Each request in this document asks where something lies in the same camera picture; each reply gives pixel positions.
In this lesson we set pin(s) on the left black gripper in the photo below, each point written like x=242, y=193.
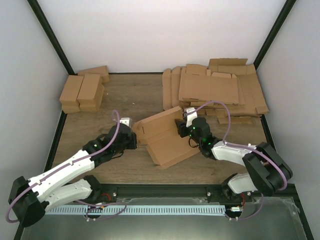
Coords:
x=133, y=145

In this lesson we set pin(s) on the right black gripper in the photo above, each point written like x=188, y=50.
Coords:
x=181, y=128

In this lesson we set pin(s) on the brown cardboard box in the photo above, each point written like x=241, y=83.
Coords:
x=159, y=134

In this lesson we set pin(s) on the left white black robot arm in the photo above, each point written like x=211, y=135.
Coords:
x=30, y=199

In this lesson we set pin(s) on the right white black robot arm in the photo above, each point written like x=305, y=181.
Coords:
x=266, y=173

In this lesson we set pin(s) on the folded box bottom right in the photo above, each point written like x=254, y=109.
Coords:
x=95, y=106

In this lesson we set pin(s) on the folded box top right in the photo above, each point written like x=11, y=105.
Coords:
x=89, y=89

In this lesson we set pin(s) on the folded box bottom left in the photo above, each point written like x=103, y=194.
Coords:
x=70, y=109

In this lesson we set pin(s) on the folded box top left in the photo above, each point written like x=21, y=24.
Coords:
x=71, y=89

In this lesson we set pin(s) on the folded box at back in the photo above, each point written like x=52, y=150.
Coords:
x=103, y=71

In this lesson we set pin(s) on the top flat cardboard sheet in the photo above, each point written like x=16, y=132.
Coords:
x=221, y=87

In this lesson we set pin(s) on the stack of flat cardboard sheets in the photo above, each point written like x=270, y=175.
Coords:
x=252, y=101

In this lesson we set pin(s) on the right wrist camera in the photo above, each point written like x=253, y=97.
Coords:
x=189, y=114

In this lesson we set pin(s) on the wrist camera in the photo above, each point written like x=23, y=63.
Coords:
x=126, y=121
x=189, y=114

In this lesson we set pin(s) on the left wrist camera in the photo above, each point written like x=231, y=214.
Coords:
x=126, y=121

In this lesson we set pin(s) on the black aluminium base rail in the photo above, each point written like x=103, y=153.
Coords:
x=212, y=193

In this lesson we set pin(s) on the light blue slotted cable duct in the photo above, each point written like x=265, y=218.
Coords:
x=142, y=210

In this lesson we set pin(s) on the right black frame post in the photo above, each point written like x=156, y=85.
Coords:
x=277, y=25

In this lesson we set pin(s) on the black frame post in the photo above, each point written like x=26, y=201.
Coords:
x=42, y=19
x=277, y=25

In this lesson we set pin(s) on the left black frame post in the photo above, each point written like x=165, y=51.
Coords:
x=42, y=19

